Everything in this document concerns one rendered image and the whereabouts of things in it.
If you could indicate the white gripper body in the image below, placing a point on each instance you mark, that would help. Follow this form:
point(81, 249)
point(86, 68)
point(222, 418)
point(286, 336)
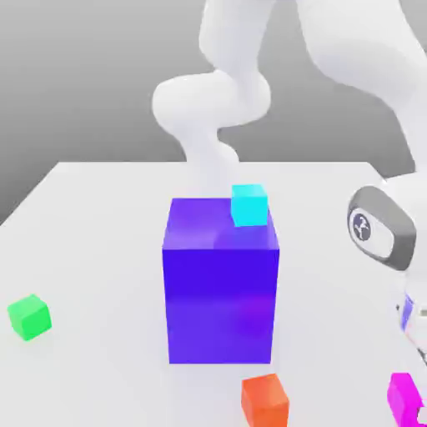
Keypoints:
point(421, 347)

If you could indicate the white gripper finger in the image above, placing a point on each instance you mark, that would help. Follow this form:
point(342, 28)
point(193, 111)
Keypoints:
point(423, 415)

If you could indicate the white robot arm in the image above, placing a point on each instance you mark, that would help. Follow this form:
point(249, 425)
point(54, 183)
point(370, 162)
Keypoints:
point(213, 100)

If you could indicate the small magenta cube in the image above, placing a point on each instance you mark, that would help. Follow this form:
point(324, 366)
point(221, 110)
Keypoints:
point(402, 398)

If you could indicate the small orange cube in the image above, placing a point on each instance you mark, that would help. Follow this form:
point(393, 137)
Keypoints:
point(265, 402)

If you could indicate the small cyan cube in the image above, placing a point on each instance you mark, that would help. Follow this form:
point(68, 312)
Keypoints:
point(249, 206)

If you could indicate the small green cube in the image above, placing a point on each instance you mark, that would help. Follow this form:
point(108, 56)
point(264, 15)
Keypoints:
point(29, 318)

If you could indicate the large purple box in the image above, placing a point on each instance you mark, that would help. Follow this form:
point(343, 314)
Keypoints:
point(220, 300)

